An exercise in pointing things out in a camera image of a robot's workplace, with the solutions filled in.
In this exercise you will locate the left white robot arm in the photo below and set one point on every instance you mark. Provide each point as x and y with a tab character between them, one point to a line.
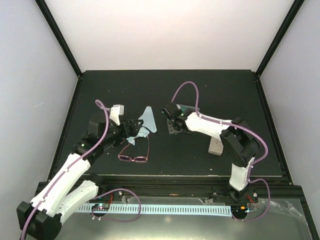
43	217

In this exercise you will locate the right small circuit board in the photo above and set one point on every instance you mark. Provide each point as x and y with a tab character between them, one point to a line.
239	209

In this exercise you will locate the left green circuit board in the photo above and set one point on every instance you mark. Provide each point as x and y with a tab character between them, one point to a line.
100	207

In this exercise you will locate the right black frame post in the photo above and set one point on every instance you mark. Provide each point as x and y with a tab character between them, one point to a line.
285	25

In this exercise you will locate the black frame post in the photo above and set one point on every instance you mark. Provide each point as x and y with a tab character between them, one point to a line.
285	25
47	14

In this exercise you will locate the white slotted cable duct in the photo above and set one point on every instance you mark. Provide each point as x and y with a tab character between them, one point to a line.
161	209

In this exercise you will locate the pink framed sunglasses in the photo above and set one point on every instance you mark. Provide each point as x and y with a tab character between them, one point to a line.
136	159

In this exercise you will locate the light blue cleaning cloth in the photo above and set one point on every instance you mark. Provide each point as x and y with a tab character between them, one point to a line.
148	120

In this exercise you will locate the left black frame post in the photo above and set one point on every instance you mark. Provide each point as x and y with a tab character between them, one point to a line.
47	14

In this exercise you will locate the grey fuzzy glasses case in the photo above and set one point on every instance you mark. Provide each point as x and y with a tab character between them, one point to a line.
215	146

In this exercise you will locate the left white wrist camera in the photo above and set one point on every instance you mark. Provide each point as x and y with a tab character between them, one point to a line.
116	112

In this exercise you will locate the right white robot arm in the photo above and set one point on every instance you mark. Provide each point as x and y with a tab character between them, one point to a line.
226	136

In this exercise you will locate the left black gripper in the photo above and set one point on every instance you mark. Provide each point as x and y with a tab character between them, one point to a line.
133	132

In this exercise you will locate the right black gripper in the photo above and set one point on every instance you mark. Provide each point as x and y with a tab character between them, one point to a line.
171	130

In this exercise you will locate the blue fuzzy glasses case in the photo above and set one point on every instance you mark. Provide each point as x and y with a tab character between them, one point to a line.
185	107

